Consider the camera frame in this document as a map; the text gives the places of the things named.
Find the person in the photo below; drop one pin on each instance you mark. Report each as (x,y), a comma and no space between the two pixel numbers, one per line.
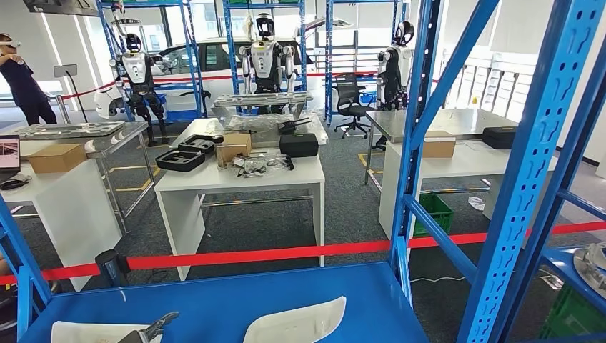
(23,85)

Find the white car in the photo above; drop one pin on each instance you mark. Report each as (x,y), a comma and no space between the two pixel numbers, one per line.
(210,92)

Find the black carrying case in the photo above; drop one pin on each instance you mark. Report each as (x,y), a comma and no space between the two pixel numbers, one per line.
(499,137)
(298,145)

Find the green plastic crate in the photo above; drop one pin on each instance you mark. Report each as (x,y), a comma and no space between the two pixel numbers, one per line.
(433,215)
(573,317)

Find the laptop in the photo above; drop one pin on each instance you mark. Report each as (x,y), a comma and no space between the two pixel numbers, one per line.
(9,154)

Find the black antenna device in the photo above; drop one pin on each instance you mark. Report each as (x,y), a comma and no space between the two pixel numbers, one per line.
(291,125)

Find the silver parts table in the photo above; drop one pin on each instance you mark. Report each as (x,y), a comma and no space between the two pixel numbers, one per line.
(262,99)

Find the cardboard box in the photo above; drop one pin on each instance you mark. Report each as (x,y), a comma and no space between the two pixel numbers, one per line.
(57,158)
(438,146)
(234,146)

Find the white storage rack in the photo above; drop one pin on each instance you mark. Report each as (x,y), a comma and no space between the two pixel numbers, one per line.
(497,85)

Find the black foam tray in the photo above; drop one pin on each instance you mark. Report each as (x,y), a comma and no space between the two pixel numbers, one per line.
(180,161)
(199,143)

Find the blue metal shelf rack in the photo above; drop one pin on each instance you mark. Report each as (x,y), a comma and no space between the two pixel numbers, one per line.
(236,303)
(191,47)
(329,57)
(558,260)
(228,47)

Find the clear plastic bags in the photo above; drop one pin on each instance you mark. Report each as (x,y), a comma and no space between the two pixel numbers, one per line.
(258,165)

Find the black office chair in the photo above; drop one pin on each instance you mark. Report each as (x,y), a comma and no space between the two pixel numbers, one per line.
(350,94)

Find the black sign stand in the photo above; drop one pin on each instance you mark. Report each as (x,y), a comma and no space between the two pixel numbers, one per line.
(65,71)

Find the black belt stanchion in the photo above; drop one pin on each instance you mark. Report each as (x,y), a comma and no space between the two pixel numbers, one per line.
(111,267)

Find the floor socket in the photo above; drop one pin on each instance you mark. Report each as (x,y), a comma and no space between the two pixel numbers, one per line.
(551,282)

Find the white curved car part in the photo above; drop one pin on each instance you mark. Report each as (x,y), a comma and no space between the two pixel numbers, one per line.
(85,333)
(293,324)

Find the humanoid robot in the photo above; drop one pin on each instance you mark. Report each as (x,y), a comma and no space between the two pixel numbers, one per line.
(390,71)
(137,71)
(266,57)

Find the grey parts tray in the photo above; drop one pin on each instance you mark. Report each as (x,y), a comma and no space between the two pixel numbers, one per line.
(71,129)

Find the silver metal part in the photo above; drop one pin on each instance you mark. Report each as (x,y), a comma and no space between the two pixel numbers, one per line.
(592,270)

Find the white plastic bag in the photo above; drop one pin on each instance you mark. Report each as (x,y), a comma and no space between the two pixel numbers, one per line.
(477,203)

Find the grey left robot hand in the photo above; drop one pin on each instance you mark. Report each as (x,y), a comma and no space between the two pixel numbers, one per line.
(161,324)

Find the white desk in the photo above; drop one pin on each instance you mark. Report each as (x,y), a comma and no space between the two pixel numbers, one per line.
(180,227)
(473,161)
(71,222)
(199,128)

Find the clear plastic wrap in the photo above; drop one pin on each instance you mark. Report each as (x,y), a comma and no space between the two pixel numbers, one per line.
(265,124)

